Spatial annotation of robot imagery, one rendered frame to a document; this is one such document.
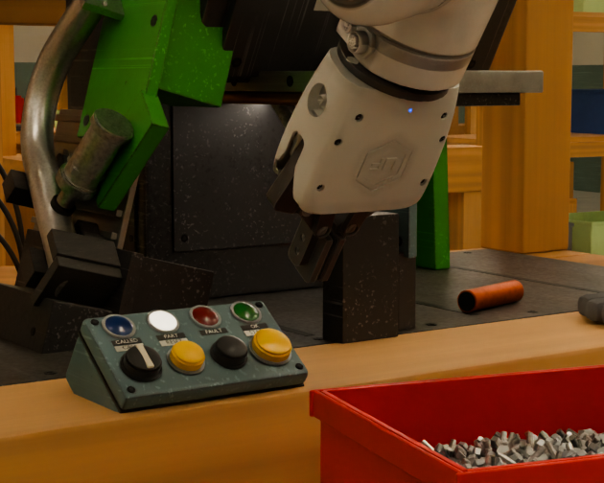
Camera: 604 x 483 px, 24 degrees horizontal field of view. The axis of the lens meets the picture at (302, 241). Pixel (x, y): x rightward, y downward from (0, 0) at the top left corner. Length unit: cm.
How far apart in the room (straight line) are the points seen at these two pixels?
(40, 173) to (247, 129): 26
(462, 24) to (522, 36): 113
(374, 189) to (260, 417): 20
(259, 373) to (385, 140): 21
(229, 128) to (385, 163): 54
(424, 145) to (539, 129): 107
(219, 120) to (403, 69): 60
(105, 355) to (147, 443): 7
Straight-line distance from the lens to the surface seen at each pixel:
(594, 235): 688
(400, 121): 87
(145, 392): 95
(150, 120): 116
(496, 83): 117
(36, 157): 127
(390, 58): 83
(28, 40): 1180
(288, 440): 101
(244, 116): 143
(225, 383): 98
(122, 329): 98
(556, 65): 199
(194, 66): 122
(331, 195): 88
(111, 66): 125
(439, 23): 82
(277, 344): 101
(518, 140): 196
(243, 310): 104
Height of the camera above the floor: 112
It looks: 7 degrees down
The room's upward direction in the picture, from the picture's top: straight up
